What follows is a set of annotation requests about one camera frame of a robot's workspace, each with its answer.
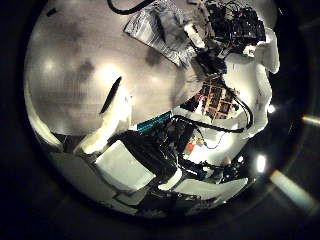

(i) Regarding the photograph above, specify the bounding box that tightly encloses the white blue striped shirt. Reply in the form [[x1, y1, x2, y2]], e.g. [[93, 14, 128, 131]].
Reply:
[[123, 0, 198, 68]]

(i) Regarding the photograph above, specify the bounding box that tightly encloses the black cable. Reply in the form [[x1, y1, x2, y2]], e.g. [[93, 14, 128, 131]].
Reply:
[[106, 0, 158, 16], [172, 89, 255, 134]]

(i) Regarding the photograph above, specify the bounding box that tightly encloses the wooden cubby shelf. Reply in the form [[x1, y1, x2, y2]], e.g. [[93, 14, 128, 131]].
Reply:
[[189, 79, 241, 120]]

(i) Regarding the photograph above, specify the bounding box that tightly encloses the teal panel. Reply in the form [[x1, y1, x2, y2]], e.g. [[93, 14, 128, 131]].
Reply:
[[136, 111, 173, 133]]

